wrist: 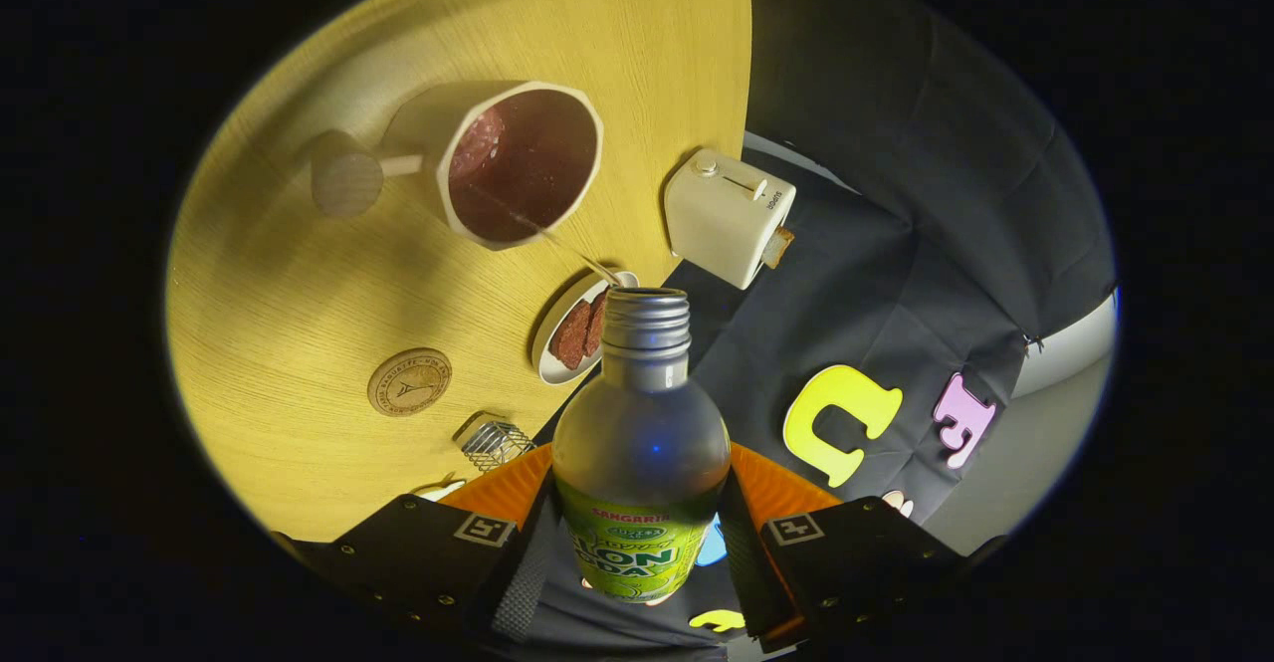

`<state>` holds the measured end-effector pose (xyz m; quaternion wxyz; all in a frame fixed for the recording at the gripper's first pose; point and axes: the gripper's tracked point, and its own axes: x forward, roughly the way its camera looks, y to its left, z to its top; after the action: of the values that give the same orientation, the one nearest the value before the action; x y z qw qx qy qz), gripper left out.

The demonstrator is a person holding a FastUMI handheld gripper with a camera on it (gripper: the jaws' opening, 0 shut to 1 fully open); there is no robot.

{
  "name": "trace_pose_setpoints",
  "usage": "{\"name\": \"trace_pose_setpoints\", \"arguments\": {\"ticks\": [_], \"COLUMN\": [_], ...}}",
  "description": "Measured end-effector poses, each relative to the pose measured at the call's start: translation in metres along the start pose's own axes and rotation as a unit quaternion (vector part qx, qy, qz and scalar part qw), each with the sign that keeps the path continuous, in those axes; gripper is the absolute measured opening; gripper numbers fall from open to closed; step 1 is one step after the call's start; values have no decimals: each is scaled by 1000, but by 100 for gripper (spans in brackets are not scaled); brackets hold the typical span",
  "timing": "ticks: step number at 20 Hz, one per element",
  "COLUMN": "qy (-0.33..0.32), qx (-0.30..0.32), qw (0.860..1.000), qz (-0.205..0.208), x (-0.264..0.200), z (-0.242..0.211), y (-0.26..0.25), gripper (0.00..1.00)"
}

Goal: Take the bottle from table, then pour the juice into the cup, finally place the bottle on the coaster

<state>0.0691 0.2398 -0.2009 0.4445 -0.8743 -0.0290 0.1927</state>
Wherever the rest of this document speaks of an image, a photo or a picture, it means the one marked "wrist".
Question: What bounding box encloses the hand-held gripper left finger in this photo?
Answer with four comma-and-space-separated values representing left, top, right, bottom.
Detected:
304, 443, 563, 648

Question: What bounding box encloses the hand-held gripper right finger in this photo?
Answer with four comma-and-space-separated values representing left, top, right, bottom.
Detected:
717, 443, 968, 655

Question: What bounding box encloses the silver juice bottle green label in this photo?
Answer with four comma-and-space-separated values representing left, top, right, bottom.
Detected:
552, 287, 733, 603

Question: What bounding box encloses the round wooden coaster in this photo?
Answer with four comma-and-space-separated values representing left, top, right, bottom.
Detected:
367, 347, 453, 417

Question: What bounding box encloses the cream cup with wooden handle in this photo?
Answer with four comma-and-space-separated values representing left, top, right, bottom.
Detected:
311, 81, 605, 251

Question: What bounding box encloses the round white plate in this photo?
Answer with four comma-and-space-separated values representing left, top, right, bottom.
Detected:
531, 271, 640, 386

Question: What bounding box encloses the wooden table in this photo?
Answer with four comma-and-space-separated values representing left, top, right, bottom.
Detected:
166, 0, 752, 544

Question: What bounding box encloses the cream toaster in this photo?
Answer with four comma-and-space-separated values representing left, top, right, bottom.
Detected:
664, 148, 797, 291

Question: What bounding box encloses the wire mesh basket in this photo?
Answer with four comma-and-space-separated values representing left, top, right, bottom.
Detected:
454, 413, 536, 472

